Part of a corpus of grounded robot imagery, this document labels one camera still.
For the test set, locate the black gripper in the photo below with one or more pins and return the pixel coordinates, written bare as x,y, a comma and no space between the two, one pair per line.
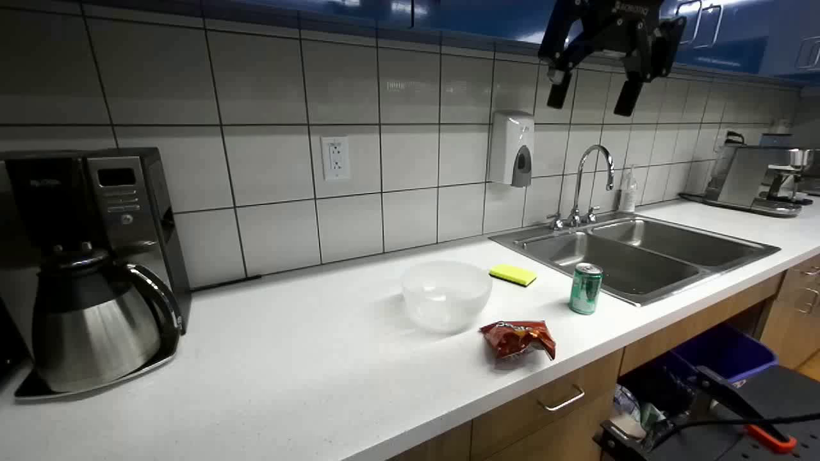
626,24

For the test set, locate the green soda can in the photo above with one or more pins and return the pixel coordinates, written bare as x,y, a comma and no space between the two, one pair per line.
584,287

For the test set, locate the translucent plastic bowl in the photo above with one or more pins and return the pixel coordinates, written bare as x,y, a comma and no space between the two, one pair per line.
444,295

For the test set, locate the chrome sink faucet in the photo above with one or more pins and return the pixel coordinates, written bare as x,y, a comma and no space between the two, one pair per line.
589,180

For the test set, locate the small clear soap bottle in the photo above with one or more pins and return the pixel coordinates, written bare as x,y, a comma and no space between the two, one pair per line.
627,196

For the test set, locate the stainless steel double sink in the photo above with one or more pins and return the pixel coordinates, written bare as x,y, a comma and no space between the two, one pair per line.
642,257

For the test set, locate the silver espresso machine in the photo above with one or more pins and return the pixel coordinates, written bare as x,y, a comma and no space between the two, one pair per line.
757,180

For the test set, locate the yellow sponge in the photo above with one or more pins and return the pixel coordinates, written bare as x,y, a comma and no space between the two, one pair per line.
512,275

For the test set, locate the red chip bag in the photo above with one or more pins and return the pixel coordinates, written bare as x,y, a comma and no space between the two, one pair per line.
517,339

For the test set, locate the blue plastic bin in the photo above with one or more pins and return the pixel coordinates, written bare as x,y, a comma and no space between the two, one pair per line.
724,351

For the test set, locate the wooden drawer unit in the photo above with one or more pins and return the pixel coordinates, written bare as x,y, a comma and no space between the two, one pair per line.
794,310

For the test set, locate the wooden base cabinet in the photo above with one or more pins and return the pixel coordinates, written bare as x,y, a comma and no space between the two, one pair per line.
547,409

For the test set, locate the black coffee maker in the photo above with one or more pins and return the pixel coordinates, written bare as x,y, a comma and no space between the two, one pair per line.
103,214

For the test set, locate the stainless steel coffee carafe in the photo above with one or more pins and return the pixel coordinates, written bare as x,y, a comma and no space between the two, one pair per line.
92,320

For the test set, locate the white wall soap dispenser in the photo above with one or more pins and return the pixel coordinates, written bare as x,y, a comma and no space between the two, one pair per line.
510,152

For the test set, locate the glossy blue wall cabinet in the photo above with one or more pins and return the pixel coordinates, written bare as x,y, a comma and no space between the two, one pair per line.
384,12

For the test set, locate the white wall outlet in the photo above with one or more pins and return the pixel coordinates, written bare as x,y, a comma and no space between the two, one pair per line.
337,156

